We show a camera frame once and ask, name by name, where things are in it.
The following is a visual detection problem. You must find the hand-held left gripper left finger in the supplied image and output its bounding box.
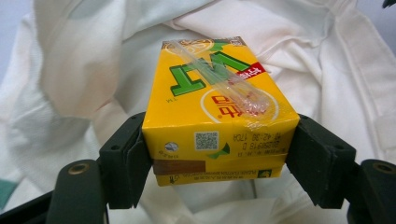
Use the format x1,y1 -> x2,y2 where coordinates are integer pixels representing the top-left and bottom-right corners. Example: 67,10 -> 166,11
98,111 -> 153,210

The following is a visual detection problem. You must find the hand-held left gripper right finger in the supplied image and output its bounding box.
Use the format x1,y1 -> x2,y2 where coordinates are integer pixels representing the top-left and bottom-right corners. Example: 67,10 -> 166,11
285,114 -> 358,210

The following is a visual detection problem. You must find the yellow drink carton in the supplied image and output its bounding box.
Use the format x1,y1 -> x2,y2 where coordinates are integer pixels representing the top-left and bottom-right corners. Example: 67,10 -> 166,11
141,35 -> 301,187

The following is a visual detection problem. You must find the white printed tote bag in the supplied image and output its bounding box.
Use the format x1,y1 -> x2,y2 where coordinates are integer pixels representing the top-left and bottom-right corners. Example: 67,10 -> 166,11
0,0 -> 396,224

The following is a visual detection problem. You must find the clear wrapped straw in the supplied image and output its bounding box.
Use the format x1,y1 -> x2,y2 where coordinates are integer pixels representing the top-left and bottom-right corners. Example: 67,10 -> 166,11
167,39 -> 271,117

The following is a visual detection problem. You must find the pale blue table mat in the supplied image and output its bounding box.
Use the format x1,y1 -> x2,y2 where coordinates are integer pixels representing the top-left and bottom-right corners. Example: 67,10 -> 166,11
0,0 -> 35,82

